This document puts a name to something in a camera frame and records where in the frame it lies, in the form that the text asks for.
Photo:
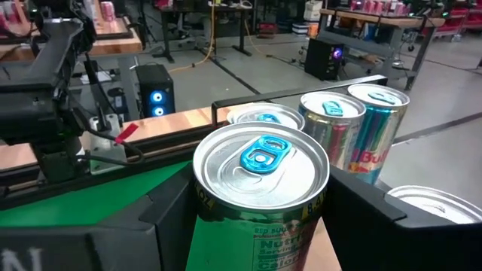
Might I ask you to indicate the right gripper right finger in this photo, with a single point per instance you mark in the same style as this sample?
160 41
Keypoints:
376 244

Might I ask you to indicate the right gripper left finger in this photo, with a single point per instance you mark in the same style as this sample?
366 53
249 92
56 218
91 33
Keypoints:
113 244

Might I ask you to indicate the red can with black label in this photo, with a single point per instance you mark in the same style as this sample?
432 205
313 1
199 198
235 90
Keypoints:
440 205

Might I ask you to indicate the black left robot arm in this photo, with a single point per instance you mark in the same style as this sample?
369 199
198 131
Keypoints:
37 98

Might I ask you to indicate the green table mat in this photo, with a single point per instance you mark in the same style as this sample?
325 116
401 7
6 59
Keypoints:
75 205

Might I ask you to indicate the black device with blue light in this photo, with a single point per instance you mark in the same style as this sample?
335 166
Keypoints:
154 79

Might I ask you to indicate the black computer with purple light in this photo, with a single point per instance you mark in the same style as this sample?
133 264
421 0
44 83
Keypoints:
322 60

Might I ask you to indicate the wooden workbench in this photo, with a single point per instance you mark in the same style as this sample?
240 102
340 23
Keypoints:
116 45

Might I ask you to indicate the wooden table with metal legs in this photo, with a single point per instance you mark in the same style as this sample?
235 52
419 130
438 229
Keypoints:
391 20

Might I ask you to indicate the pink can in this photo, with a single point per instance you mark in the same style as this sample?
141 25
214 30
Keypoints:
107 11

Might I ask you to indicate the black standing desk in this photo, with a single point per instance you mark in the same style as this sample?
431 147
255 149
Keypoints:
241 30

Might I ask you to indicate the white metal bracket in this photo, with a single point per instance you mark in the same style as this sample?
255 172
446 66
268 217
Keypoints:
107 158

